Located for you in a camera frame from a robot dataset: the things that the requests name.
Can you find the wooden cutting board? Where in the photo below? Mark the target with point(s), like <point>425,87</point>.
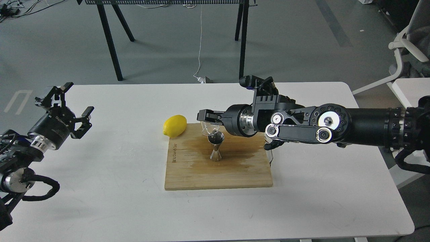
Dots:
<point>244,162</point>

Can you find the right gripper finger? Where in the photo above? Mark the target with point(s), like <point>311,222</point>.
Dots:
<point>208,115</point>
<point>214,121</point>

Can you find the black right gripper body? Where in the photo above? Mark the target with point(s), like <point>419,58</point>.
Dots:
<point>237,120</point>

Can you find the black metal table frame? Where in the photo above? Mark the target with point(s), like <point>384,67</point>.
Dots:
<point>166,31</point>

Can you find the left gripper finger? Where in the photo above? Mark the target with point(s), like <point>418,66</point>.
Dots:
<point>84,121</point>
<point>54,101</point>

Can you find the white side table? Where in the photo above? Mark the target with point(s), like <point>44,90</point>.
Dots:
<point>410,90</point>

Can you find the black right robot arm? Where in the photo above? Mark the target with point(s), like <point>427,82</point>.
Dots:
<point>283,120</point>

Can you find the white office chair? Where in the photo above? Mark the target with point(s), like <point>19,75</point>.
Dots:
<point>411,49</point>

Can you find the small clear glass cup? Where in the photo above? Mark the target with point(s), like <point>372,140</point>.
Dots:
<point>209,128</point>

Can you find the steel double jigger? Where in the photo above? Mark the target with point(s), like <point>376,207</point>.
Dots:
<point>216,139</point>

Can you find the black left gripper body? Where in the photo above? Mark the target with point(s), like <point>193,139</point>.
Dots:
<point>51,130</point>

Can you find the yellow lemon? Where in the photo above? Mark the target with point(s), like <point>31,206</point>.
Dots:
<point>174,126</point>

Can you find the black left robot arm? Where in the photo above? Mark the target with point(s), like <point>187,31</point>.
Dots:
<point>18,152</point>

